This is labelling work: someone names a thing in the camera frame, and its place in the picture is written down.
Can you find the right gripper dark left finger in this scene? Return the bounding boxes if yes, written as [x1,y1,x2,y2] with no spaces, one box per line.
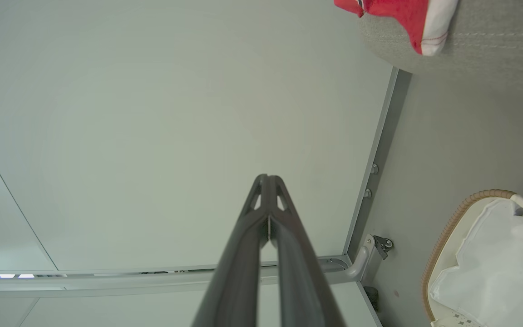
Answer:
[191,174,270,327]

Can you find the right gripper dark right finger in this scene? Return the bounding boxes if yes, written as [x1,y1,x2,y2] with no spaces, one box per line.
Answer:
[268,174,346,327]

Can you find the red white sports jersey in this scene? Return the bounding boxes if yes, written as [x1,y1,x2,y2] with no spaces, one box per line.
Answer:
[334,0,459,56]

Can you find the white laundry basket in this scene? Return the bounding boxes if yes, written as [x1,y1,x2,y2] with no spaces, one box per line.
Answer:
[422,189,523,327]

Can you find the black rubber foot pad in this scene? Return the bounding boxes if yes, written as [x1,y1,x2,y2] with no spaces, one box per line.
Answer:
[364,286,380,312]

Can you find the grey fabric sofa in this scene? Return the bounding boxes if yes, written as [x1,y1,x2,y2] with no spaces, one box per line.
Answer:
[358,0,523,96]

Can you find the grey metal partition foot bracket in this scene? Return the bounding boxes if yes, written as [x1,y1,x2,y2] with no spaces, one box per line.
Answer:
[345,234,394,287]

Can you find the grey metal partition floor rail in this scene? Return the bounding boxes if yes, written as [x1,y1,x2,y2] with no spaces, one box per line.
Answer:
[343,67,413,268]

